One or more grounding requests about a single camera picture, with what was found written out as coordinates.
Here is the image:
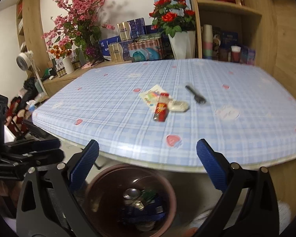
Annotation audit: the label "tall white vase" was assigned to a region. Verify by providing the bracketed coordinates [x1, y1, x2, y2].
[168, 30, 196, 60]

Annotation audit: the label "red and black patterned cloth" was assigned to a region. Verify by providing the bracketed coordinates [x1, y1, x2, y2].
[6, 96, 27, 139]

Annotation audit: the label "orange flower bunch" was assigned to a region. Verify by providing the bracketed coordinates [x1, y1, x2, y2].
[48, 45, 72, 59]

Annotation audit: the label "blue gift boxes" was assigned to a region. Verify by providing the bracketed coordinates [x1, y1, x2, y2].
[128, 33, 163, 62]

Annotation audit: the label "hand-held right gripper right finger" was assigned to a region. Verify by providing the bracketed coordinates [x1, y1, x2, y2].
[196, 138, 280, 237]

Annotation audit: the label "stack of paper cups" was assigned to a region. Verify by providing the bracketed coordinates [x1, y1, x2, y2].
[202, 24, 214, 59]

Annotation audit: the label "red paper cup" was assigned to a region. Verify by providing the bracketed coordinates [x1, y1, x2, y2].
[230, 46, 242, 63]

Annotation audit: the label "blue box with silver cup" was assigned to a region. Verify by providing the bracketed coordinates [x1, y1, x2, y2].
[108, 39, 134, 63]
[117, 18, 146, 41]

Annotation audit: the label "white desk fan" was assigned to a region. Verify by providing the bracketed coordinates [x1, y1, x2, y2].
[16, 51, 35, 68]

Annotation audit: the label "wooden shelf unit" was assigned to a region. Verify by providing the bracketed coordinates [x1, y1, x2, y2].
[186, 0, 296, 210]

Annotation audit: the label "light blue carton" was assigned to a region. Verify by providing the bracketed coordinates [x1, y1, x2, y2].
[240, 46, 256, 65]

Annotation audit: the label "colourful printed wrapper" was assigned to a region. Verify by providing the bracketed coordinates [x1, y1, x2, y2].
[139, 84, 173, 106]

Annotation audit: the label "small white vase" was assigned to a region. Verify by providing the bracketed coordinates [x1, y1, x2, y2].
[63, 55, 76, 74]

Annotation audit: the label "blue plaid tablecloth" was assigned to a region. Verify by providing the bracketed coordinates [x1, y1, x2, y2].
[32, 59, 296, 171]

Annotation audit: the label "pink blossom plant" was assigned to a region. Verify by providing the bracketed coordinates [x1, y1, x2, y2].
[42, 0, 116, 55]

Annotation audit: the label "brown plastic bin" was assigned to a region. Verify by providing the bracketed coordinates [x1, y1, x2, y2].
[84, 163, 177, 234]

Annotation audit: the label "purple flower bunch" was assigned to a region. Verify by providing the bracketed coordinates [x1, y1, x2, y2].
[85, 46, 99, 58]

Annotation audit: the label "dark blue box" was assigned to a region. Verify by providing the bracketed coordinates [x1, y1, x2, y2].
[221, 31, 238, 48]

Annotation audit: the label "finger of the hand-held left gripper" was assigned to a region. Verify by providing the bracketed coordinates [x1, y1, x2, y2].
[27, 139, 62, 152]
[7, 149, 65, 166]

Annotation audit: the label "white plastic wrapper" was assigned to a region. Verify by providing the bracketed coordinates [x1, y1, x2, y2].
[168, 99, 189, 112]

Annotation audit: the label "red snack packet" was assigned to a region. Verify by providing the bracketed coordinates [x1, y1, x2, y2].
[153, 92, 169, 122]

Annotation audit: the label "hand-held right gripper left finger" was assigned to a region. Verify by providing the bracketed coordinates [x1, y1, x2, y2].
[16, 139, 100, 237]

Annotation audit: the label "black plastic fork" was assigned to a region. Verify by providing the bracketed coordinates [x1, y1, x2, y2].
[185, 84, 207, 104]

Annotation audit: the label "red rose bouquet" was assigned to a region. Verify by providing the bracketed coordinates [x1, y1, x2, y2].
[149, 0, 196, 38]

